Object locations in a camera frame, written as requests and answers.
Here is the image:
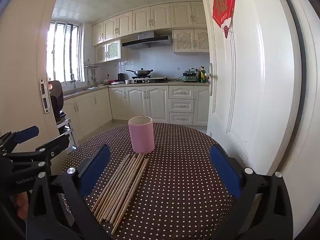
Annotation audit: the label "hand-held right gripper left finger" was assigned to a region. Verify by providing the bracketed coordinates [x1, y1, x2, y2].
[26, 144, 112, 240]

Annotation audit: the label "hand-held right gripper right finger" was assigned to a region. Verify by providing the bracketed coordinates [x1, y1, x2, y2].
[209, 145, 293, 240]

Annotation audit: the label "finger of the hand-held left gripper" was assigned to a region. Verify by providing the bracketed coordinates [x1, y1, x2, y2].
[0, 135, 70, 178]
[0, 126, 40, 153]

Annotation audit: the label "pile of chopsticks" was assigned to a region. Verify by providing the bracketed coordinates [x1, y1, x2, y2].
[90, 153, 149, 235]

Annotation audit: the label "pink cylindrical cup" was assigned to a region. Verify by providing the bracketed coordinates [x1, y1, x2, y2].
[128, 116, 154, 154]

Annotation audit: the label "person's left hand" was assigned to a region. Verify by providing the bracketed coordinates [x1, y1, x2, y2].
[15, 192, 30, 219]

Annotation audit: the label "metal shelf rack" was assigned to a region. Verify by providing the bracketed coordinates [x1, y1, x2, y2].
[56, 111, 77, 147]

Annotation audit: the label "metal door strike plate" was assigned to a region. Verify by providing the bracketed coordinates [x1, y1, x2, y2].
[39, 78, 50, 114]

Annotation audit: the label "black kitchen appliance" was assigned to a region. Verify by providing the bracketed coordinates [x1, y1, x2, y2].
[49, 80, 65, 117]

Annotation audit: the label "brown polka-dot round table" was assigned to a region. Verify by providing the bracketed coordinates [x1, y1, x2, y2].
[61, 122, 234, 240]

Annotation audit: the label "cream lower kitchen cabinets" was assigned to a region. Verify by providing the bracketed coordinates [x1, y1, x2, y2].
[62, 85, 210, 143]

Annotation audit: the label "cream kitchen cabinets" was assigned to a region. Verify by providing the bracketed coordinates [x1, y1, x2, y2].
[91, 1, 210, 47]
[62, 85, 210, 143]

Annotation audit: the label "barred window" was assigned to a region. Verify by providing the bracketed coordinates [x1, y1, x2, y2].
[46, 20, 83, 83]

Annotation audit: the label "white door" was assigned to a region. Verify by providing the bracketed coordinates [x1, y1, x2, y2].
[197, 0, 304, 178]

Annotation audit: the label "green electric cooking pot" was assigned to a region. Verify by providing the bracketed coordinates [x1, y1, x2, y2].
[182, 68, 199, 82]

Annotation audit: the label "cream lattice door cabinet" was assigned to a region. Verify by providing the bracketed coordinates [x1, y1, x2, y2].
[94, 39, 121, 64]
[172, 29, 210, 53]

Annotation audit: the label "gas stove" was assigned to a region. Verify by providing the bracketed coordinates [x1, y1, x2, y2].
[131, 76, 169, 83]

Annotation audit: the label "black wok with lid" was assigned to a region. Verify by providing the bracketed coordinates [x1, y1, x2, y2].
[126, 67, 154, 78]

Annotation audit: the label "black range hood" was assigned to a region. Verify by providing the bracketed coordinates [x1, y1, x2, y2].
[122, 31, 173, 50]

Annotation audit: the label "cream upper kitchen cabinets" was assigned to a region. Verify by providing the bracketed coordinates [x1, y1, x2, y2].
[91, 1, 210, 47]

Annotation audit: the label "red paper door decoration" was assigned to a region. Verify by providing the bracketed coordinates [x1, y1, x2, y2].
[212, 0, 237, 39]

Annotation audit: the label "wall utensil rack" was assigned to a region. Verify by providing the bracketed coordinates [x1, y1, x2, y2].
[84, 59, 100, 83]

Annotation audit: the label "metal door handle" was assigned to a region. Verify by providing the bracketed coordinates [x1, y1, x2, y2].
[205, 63, 218, 96]

